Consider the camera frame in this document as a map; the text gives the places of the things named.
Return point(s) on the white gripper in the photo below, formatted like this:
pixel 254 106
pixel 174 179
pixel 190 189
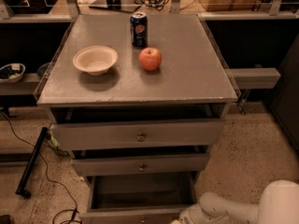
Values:
pixel 188 216

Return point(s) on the grey bottom drawer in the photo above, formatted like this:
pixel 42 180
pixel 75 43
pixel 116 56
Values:
pixel 139 199

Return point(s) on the grey drawer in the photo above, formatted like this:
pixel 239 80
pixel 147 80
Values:
pixel 139 199
pixel 141 164
pixel 133 134

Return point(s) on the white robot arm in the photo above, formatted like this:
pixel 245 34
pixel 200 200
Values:
pixel 279 204

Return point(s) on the grey middle drawer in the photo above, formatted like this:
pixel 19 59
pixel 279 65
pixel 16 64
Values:
pixel 141 164

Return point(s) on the grey top drawer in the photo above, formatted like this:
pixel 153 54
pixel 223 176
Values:
pixel 133 134

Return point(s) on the grey drawer cabinet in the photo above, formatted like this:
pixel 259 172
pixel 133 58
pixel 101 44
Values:
pixel 190 84

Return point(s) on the black bar on floor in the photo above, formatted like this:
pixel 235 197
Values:
pixel 21 189

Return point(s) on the red apple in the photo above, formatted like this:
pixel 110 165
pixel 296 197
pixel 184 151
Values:
pixel 150 58

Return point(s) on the dark shoe tip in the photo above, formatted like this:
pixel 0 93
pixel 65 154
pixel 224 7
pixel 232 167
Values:
pixel 6 219

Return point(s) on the beige paper bowl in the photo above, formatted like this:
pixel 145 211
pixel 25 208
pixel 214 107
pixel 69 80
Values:
pixel 95 60

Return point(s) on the blue pepsi can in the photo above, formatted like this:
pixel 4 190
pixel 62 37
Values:
pixel 139 29

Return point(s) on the white bowl with items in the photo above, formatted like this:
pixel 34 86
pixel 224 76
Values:
pixel 12 72

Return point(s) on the black monitor stand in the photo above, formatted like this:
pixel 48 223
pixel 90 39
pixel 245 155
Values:
pixel 127 6

